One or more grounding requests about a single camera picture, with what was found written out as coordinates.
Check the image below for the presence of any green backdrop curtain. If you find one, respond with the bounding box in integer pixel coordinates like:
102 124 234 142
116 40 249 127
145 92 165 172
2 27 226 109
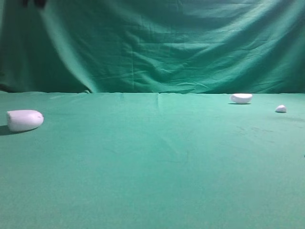
0 0 305 94

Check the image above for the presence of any dark gripper at top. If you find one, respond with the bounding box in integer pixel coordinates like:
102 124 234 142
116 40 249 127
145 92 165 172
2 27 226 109
21 0 48 9

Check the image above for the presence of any white oval object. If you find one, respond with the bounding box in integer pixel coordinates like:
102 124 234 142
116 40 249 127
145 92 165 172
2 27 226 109
230 94 253 104

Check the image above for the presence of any green table cloth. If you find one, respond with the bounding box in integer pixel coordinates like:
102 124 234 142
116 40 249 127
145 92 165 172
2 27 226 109
0 92 305 229

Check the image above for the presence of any small white earbud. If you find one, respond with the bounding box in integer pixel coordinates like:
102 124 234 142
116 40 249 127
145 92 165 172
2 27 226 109
275 105 287 113

